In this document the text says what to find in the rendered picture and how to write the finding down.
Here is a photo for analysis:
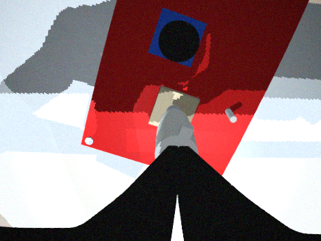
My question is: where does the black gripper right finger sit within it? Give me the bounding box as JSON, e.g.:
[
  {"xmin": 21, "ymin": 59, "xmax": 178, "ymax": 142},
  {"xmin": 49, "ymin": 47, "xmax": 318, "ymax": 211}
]
[{"xmin": 178, "ymin": 146, "xmax": 321, "ymax": 241}]

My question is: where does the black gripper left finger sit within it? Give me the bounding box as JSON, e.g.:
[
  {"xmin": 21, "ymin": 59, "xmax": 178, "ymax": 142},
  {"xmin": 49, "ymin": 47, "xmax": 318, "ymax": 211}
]
[{"xmin": 0, "ymin": 145, "xmax": 180, "ymax": 241}]

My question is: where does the red circuit board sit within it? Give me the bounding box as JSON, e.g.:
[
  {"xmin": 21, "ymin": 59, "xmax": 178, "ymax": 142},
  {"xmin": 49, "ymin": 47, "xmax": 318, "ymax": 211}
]
[{"xmin": 81, "ymin": 0, "xmax": 309, "ymax": 176}]

